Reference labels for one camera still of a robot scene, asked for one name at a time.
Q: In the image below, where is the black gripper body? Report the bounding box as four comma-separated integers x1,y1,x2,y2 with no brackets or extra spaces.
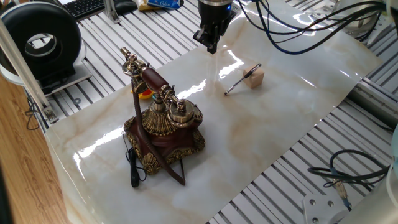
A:
198,0,233,34

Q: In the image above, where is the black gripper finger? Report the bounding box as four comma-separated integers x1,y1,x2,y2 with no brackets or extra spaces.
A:
193,27,214,47
207,30,223,55

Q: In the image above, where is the thin metal pen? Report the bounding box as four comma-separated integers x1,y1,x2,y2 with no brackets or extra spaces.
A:
224,63,262,96

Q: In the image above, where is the brass maroon phone handset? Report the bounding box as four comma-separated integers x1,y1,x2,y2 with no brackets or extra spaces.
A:
120,46,196,129

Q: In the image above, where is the antique brass rotary phone base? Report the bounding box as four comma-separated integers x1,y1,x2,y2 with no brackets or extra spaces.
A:
123,93,206,176

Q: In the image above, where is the blue printed packet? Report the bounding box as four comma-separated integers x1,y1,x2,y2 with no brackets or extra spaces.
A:
146,0,185,10

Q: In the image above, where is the wooden cube block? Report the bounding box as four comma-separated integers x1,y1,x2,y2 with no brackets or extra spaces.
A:
242,65,266,90

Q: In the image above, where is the yellow snack packet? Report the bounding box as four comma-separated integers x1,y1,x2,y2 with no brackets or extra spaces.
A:
136,0,152,12

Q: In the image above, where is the yellow orange toy turtle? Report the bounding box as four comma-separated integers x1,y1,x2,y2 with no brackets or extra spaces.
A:
130,83,155,100

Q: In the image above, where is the black computer mouse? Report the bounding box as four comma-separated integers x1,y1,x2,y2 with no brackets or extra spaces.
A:
114,0,139,16

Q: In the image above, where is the glossy marble pattern mat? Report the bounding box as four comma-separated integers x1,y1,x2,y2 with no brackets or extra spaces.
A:
45,0,384,224

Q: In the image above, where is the black computer keyboard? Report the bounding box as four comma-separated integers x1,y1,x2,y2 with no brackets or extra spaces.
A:
62,0,108,21

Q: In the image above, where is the white flat stand plate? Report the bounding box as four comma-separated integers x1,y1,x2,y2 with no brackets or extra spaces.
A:
40,60,93,96

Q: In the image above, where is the white mounting plate with holes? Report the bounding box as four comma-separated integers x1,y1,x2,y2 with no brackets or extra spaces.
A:
303,194,349,224

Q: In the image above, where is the robot wrist cable bundle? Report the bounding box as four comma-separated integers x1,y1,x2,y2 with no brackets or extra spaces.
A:
238,0,388,55

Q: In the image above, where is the short aluminium profile post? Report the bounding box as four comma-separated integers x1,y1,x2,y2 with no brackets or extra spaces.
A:
103,0,121,24

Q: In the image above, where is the brown coiled handset cord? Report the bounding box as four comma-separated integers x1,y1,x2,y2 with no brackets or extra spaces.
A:
130,79,187,187

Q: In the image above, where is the black phone line cable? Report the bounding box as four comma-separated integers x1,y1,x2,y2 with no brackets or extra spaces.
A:
122,133,147,189

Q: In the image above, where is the aluminium frame post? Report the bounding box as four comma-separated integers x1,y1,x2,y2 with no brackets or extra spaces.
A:
0,18,59,125

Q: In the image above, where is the black ring shaped device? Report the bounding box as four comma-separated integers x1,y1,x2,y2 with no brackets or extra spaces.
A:
0,1,87,94

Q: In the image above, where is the thin black floor cable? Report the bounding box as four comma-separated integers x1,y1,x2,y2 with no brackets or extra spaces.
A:
24,95,40,131

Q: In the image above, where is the looped black cable bundle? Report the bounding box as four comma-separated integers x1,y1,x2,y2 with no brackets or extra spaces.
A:
307,149,391,191

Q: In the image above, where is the blue cable with metal connector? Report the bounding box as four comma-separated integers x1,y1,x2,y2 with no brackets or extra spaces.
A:
330,167,353,212

